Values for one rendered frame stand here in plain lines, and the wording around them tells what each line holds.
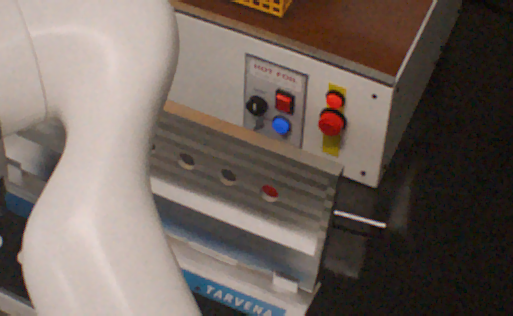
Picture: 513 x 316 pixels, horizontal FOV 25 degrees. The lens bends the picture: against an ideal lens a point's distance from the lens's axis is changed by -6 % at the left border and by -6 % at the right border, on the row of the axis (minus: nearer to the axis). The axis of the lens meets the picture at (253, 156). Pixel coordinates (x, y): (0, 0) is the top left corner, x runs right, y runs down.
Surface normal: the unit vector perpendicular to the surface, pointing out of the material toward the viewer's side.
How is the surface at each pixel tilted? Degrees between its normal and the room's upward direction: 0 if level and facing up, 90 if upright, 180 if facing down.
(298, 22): 0
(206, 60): 90
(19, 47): 37
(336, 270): 0
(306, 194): 79
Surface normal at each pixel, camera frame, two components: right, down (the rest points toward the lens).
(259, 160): -0.41, 0.57
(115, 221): 0.47, -0.30
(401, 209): 0.03, -0.62
